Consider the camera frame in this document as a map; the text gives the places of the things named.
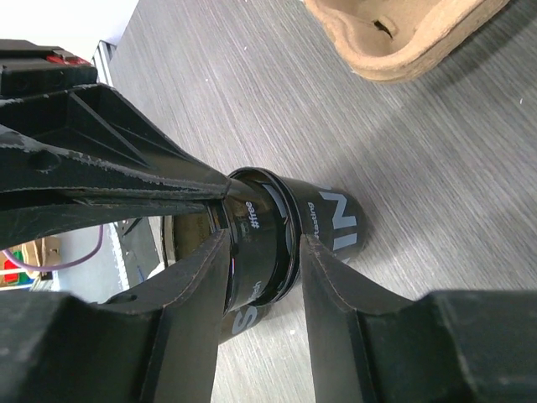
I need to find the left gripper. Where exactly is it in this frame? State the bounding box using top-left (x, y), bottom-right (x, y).
top-left (1, 39), bottom-right (230, 201)

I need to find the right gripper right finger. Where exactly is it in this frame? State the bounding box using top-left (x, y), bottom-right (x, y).
top-left (300, 236), bottom-right (536, 402)

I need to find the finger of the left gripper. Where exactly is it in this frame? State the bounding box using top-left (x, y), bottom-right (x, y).
top-left (1, 199), bottom-right (207, 249)

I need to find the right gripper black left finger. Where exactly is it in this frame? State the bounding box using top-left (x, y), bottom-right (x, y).
top-left (1, 231), bottom-right (230, 402)

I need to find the black paper coffee cup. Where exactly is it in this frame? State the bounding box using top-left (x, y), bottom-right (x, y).
top-left (270, 174), bottom-right (368, 264)

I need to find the cardboard cup carrier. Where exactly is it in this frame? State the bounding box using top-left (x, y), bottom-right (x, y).
top-left (304, 0), bottom-right (508, 83)

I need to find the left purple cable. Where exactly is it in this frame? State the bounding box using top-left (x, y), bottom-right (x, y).
top-left (3, 224), bottom-right (105, 272)

